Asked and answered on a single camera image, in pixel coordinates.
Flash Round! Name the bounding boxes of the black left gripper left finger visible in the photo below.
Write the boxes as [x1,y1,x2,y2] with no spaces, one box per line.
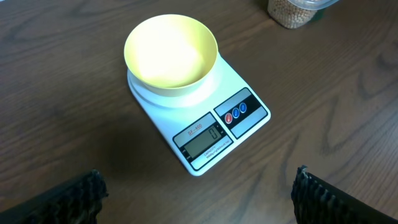
[1,169,108,224]

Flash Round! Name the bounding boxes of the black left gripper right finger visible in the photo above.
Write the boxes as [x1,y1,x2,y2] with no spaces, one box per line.
[291,166,397,224]

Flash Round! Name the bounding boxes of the white digital kitchen scale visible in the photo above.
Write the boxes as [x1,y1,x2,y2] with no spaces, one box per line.
[127,56,271,176]

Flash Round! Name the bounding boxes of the yellow plastic bowl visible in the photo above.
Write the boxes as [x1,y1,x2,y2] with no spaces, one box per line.
[124,14,218,96]

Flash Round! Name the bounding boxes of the clear plastic container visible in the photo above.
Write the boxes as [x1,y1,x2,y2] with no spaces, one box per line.
[267,0,339,29]

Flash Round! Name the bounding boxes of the soybeans in container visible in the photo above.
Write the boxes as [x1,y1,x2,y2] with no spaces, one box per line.
[267,0,317,29]

